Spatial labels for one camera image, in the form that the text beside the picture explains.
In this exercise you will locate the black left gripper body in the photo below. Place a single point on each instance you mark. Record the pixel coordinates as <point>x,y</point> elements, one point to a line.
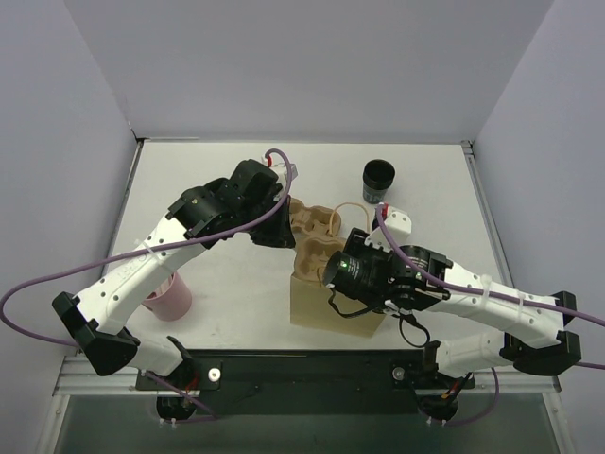
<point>276,227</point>

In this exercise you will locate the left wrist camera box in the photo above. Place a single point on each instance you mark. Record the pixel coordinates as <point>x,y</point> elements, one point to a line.
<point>280,170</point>

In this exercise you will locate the brown pulp cup carrier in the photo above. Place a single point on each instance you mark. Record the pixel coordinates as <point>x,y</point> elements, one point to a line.
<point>313,220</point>

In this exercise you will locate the pink straw holder cup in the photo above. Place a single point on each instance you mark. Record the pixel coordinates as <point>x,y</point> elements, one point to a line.
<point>171,300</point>

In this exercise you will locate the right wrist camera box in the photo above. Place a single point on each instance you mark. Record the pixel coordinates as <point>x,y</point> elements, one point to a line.
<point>397,222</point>

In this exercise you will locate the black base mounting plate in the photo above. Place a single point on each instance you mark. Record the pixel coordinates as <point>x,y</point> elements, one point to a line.
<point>308,382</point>

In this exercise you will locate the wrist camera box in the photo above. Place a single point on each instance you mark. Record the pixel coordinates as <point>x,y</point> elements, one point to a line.
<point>280,170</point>
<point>397,222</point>

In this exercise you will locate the tan paper bag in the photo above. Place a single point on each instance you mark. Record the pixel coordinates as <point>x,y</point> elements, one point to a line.
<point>309,308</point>

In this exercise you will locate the stack of black cups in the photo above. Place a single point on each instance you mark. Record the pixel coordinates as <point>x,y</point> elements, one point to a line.
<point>377,177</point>

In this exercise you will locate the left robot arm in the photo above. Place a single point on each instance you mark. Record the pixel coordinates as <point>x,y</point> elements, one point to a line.
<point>254,201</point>

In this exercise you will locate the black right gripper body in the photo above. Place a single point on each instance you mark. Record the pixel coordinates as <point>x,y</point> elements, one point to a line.
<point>356,243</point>

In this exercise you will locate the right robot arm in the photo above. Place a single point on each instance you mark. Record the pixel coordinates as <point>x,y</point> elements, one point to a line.
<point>527,332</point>

